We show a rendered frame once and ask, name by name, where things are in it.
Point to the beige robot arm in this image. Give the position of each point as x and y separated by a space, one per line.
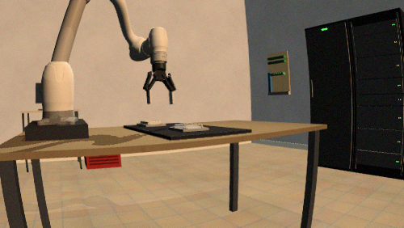
57 86

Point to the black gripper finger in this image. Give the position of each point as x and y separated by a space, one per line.
147 86
169 84

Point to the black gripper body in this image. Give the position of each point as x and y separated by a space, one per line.
159 68

